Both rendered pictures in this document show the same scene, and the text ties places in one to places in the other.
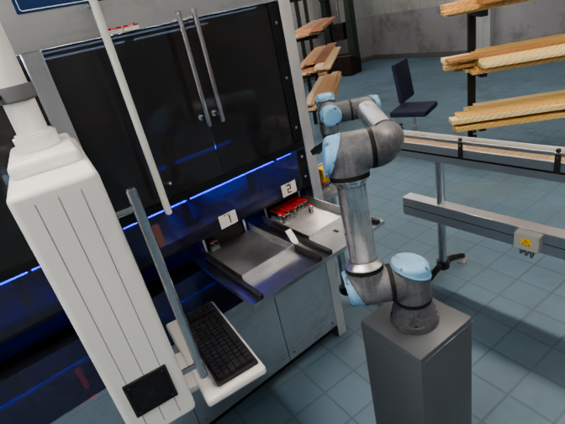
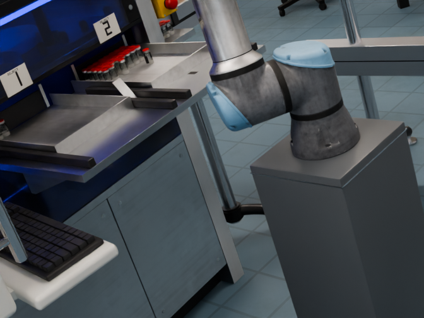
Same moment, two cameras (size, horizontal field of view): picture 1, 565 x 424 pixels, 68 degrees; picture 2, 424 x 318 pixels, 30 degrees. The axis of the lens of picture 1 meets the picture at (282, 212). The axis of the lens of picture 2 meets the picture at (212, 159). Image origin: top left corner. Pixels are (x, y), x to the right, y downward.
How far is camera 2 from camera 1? 0.52 m
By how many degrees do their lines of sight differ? 9
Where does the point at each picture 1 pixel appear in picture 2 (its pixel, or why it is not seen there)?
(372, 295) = (255, 103)
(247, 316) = not seen: hidden behind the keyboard
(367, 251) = (236, 38)
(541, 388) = not seen: outside the picture
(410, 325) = (319, 143)
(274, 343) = (127, 296)
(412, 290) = (310, 86)
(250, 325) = not seen: hidden behind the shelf
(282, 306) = (130, 231)
